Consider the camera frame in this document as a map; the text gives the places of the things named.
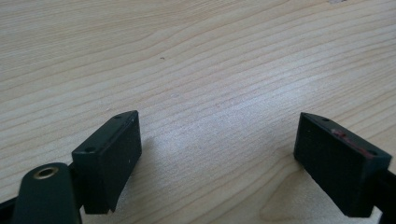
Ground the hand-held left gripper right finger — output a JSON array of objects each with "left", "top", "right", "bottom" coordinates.
[{"left": 292, "top": 112, "right": 393, "bottom": 218}]

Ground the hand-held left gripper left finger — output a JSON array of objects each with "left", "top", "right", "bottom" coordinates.
[{"left": 71, "top": 109, "right": 143, "bottom": 216}]

